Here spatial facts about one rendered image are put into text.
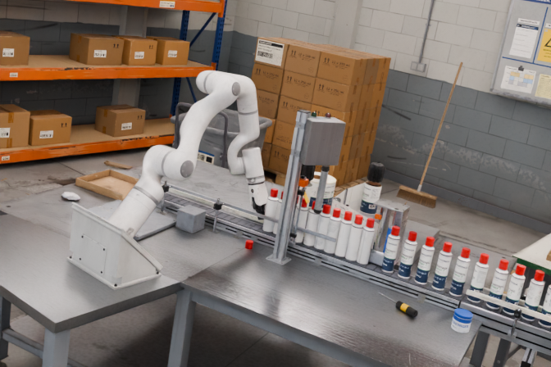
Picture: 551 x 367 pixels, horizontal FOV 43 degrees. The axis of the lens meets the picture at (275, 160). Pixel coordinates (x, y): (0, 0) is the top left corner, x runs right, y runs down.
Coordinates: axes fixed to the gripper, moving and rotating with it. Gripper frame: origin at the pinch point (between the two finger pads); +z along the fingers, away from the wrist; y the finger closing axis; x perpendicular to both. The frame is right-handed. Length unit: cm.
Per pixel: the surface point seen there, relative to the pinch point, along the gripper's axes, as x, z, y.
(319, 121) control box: -43, -41, -15
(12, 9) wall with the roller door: 358, -167, 214
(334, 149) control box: -45, -28, -7
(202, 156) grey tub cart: 150, -13, 181
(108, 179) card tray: 93, -22, 7
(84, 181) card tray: 92, -25, -13
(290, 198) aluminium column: -25.3, -9.9, -16.8
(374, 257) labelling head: -51, 22, 3
